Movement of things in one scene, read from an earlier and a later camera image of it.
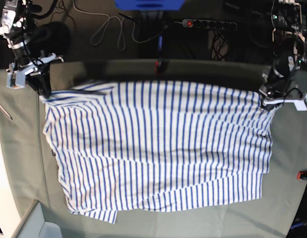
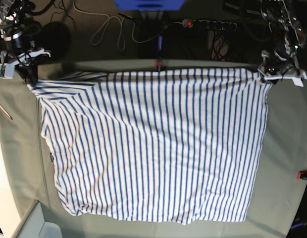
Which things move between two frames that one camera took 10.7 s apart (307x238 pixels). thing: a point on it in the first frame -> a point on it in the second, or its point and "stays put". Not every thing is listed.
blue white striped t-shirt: x=137 y=145 stays put
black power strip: x=189 y=23 stays put
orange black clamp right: x=306 y=175 stays put
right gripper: x=272 y=94 -> x=288 y=72
